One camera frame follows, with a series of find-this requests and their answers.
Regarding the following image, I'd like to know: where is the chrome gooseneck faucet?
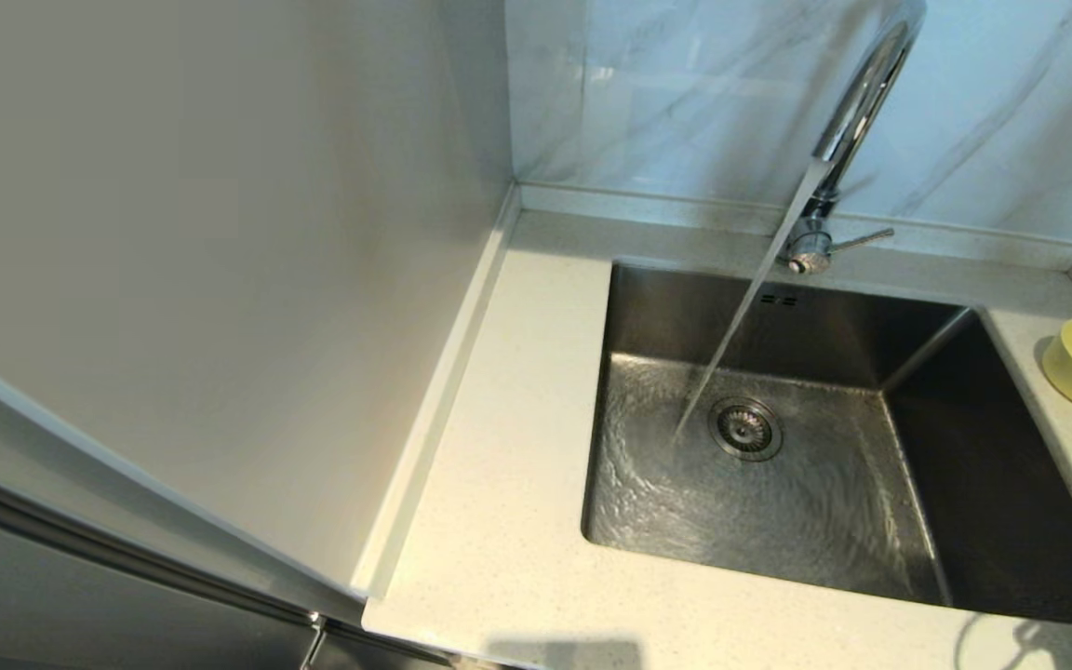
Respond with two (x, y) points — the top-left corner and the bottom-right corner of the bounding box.
(783, 0), (926, 275)

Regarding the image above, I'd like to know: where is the stainless steel sink basin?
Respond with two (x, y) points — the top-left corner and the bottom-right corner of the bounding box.
(581, 261), (1072, 626)

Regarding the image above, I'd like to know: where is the round metal drain strainer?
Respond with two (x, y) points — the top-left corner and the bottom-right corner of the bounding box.
(707, 396), (784, 462)

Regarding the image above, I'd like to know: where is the white tall cabinet panel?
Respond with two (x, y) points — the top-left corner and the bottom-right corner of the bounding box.
(0, 0), (520, 601)

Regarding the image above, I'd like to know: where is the grey appliance door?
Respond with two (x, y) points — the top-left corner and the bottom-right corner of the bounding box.
(0, 456), (537, 670)

